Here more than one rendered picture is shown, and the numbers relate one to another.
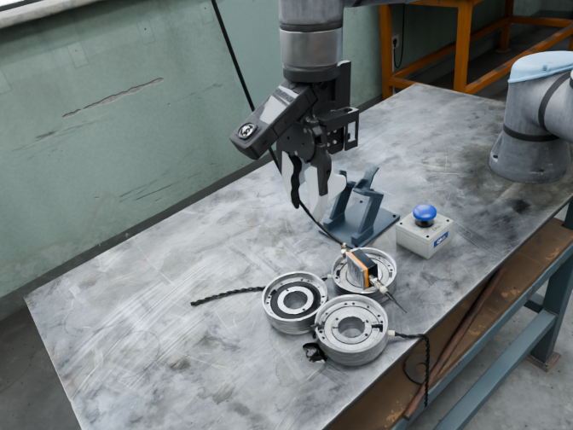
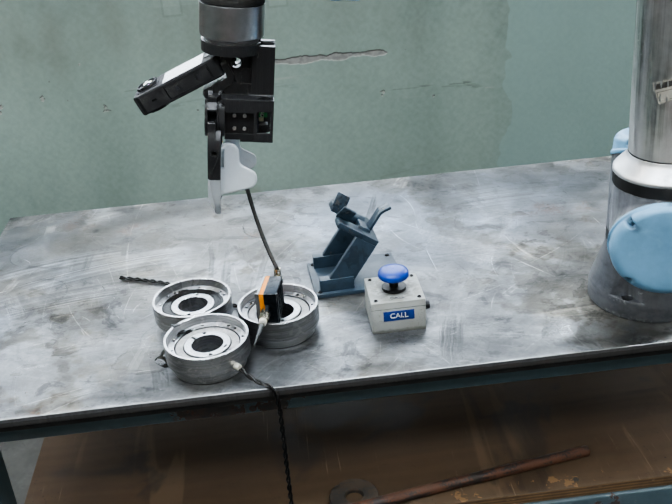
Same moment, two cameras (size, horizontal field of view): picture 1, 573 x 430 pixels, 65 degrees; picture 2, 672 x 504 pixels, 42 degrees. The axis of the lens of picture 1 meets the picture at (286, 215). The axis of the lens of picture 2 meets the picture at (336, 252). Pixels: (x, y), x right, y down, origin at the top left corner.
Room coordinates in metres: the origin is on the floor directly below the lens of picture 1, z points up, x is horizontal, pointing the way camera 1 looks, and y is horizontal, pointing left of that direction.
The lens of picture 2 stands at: (-0.30, -0.64, 1.41)
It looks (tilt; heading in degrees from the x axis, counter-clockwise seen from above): 27 degrees down; 29
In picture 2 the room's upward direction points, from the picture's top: 4 degrees counter-clockwise
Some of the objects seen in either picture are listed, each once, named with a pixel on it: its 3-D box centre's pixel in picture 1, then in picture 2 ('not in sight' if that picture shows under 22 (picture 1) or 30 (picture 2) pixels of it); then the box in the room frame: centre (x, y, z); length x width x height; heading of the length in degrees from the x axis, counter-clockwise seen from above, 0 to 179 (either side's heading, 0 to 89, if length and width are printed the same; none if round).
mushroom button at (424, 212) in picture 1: (424, 219); (393, 284); (0.60, -0.24, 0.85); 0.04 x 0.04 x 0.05
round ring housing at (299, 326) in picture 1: (296, 303); (193, 309); (0.50, 0.01, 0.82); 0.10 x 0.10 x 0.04
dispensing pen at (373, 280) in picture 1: (373, 276); (270, 309); (0.49, -0.11, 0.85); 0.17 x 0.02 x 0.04; 20
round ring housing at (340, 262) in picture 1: (364, 277); (279, 316); (0.52, -0.11, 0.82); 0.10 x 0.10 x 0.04
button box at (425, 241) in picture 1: (425, 229); (398, 301); (0.61, -0.24, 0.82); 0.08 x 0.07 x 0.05; 122
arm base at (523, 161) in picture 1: (531, 143); (649, 260); (0.78, -0.53, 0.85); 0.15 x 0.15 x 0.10
